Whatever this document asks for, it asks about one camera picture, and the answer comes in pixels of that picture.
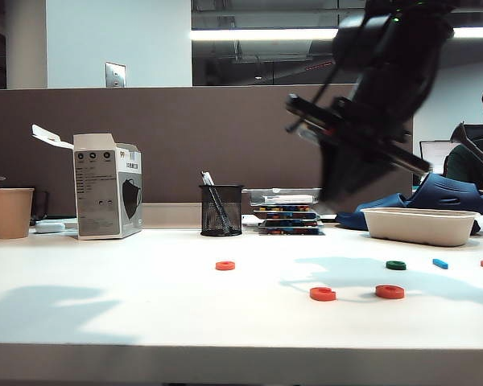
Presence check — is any white ceiling light strip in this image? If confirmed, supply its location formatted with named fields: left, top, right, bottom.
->
left=189, top=27, right=483, bottom=41

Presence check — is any black mesh pen holder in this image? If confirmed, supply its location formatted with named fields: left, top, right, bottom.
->
left=198, top=184, right=245, bottom=238

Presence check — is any brown desk partition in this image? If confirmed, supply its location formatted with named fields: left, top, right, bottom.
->
left=0, top=84, right=414, bottom=216

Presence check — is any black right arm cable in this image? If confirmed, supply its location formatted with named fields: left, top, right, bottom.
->
left=309, top=60, right=345, bottom=108

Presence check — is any small white plastic case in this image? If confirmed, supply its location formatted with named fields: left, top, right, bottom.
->
left=34, top=221, right=66, bottom=235

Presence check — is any white monitor screen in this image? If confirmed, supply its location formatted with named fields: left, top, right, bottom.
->
left=419, top=140, right=460, bottom=175

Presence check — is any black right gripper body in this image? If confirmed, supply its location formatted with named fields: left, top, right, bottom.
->
left=285, top=93, right=433, bottom=177

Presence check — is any black and white pen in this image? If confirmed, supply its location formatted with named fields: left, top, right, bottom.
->
left=200, top=171, right=233, bottom=235

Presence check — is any brown paper cup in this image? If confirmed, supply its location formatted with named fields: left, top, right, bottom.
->
left=0, top=188, right=35, bottom=240

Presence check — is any red letter g magnet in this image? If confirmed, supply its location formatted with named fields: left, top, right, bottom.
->
left=309, top=286, right=337, bottom=302

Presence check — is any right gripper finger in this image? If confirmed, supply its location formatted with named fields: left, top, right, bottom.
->
left=319, top=138, right=360, bottom=211
left=345, top=150, right=394, bottom=211

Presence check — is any beige pulp bowl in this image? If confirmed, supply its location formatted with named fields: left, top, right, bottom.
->
left=360, top=207, right=481, bottom=248

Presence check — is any metal wall plate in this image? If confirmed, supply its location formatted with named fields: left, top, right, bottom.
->
left=105, top=61, right=127, bottom=88

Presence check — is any white face mask box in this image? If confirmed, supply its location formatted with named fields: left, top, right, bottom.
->
left=31, top=124, right=143, bottom=241

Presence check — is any person in dark green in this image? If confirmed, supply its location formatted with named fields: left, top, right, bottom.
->
left=444, top=87, right=483, bottom=190

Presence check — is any clear plastic box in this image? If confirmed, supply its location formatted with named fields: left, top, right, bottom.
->
left=241, top=187, right=323, bottom=209

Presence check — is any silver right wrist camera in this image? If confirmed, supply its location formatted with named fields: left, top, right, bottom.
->
left=298, top=120, right=333, bottom=145

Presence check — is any navy blue fabric bundle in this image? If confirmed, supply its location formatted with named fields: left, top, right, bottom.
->
left=336, top=172, right=483, bottom=232

